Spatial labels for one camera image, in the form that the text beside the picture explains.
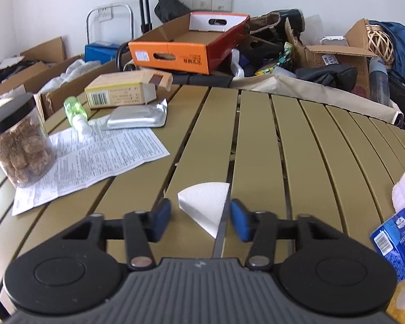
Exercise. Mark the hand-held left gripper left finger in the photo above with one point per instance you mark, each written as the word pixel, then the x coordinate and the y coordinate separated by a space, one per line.
pixel 162 219

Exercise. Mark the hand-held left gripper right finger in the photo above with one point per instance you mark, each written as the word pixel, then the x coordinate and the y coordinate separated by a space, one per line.
pixel 239 219

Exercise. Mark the white paper wedge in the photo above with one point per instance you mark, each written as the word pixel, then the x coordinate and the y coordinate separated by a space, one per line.
pixel 204 202

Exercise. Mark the printed paper leaflet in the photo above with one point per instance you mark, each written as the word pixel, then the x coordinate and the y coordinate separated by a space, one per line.
pixel 104 155

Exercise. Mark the silver foil pack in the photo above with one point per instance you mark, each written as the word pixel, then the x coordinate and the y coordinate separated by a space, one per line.
pixel 135 118

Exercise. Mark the small yellow cardboard box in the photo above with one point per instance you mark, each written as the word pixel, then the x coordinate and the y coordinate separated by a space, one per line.
pixel 118 92

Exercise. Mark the small green bottle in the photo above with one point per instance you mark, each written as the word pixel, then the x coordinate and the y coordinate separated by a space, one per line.
pixel 75 108

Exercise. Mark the beige folding wagon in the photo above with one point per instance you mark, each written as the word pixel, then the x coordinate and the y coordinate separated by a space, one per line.
pixel 290 86

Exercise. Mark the white spray bottle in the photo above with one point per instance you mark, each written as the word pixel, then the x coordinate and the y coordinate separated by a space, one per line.
pixel 238 65

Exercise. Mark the clear jar of brown cubes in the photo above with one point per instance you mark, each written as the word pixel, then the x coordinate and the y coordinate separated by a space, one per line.
pixel 23 148

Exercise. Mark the plain brown cardboard box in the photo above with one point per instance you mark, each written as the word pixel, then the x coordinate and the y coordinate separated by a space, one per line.
pixel 54 103

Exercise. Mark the blue drink carton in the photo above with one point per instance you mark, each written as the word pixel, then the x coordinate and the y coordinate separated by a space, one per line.
pixel 398 243

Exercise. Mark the orange cardboard tray box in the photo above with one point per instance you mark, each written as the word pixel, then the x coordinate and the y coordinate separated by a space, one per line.
pixel 175 54

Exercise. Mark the green patterned bag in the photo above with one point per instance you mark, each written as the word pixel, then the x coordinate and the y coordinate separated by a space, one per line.
pixel 283 57

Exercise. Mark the black cloth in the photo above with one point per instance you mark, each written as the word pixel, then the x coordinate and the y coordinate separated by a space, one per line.
pixel 324 74

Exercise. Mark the white plastic bags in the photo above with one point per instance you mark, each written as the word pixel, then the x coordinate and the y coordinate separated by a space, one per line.
pixel 77 69

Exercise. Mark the blue box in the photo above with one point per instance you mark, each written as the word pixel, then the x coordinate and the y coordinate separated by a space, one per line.
pixel 101 50

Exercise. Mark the open brown cardboard box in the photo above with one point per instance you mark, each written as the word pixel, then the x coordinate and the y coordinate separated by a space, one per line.
pixel 337 64

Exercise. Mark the grey blue water bottle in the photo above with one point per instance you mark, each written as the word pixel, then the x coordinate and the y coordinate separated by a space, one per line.
pixel 378 81

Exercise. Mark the black fur-lined boot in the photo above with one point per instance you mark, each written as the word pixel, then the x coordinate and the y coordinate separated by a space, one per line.
pixel 276 20

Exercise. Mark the large open cardboard box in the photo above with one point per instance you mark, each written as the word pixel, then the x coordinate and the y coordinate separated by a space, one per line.
pixel 50 49

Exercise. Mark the black bag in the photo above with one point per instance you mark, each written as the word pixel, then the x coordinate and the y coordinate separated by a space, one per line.
pixel 170 6

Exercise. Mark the wicker ball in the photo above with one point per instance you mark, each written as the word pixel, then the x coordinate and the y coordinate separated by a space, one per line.
pixel 381 44

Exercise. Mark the chrome tube frame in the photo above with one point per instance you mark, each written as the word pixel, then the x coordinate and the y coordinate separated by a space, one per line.
pixel 132 23

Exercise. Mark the white wall socket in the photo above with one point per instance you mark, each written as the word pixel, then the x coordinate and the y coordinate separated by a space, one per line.
pixel 185 0
pixel 202 1
pixel 105 14
pixel 222 2

